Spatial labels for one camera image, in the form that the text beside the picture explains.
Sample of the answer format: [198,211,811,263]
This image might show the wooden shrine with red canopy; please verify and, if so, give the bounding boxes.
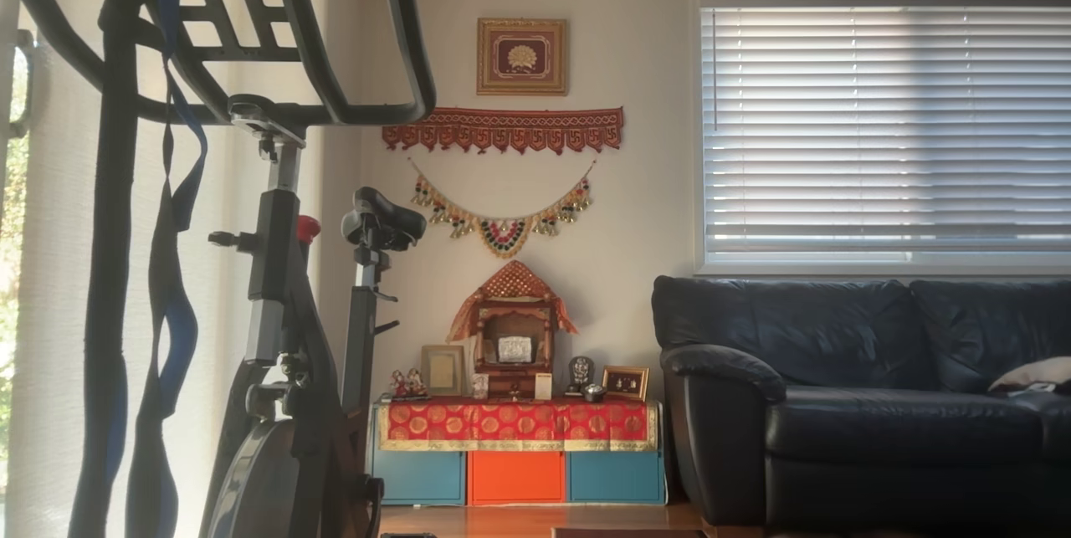
[446,260,580,399]

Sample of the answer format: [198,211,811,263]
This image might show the dark idol statue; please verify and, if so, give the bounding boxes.
[566,356,595,396]

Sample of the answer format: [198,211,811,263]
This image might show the red gold patterned cloth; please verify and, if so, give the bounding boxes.
[377,397,660,452]

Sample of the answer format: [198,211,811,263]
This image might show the small colourful figurines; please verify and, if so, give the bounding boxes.
[389,368,429,401]

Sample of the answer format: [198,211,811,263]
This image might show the blue and orange cabinet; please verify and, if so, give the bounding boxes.
[368,402,668,507]

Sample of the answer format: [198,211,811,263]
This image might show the black exercise bike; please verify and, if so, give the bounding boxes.
[0,0,436,538]

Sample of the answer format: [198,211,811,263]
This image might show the black leather sofa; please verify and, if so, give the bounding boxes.
[652,274,1071,532]

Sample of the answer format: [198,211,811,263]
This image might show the white window blinds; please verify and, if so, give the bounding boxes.
[701,7,1071,264]

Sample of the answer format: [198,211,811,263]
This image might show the sheer white curtain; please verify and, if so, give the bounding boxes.
[0,0,369,538]

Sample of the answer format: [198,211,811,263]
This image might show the pale cushion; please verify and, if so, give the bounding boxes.
[987,356,1071,397]

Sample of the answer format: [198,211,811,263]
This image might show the beaded wall garland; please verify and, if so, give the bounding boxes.
[407,157,597,259]

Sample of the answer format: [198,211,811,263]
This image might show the red embroidered wall hanging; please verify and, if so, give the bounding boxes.
[382,107,625,156]

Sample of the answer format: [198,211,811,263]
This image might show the pale standing picture frame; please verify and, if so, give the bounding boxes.
[420,345,466,397]

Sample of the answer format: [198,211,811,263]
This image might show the small gold picture frame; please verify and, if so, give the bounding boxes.
[602,366,650,402]

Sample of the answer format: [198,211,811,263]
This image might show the gold framed wall picture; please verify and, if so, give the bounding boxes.
[477,18,568,96]

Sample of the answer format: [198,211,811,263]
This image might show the black blue hanging strap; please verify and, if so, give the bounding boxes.
[67,0,139,538]
[126,0,210,538]

